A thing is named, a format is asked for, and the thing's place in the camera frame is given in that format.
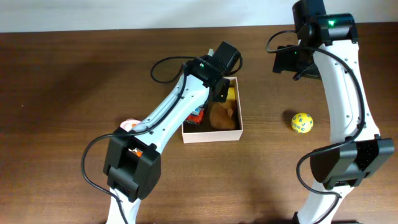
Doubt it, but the white cardboard box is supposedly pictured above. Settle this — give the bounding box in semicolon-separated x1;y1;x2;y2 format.
182;77;244;144

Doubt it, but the pink duck figurine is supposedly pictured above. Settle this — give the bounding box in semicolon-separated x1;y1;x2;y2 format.
120;119;142;157

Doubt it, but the multicoloured puzzle cube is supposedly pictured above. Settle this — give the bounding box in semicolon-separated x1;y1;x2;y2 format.
226;87;236;100

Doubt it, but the red toy fire truck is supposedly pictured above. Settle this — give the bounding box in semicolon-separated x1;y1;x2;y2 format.
185;106;205;124

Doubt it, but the yellow letter ball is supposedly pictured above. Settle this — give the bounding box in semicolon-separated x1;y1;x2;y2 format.
291;113;313;134

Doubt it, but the brown plush toy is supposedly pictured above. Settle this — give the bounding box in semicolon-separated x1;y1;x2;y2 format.
209;100;237;130

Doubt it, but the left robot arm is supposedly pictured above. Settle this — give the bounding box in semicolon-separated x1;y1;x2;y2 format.
103;42;243;223

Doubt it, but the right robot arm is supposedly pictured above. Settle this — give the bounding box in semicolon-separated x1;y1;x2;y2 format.
272;0;394;223

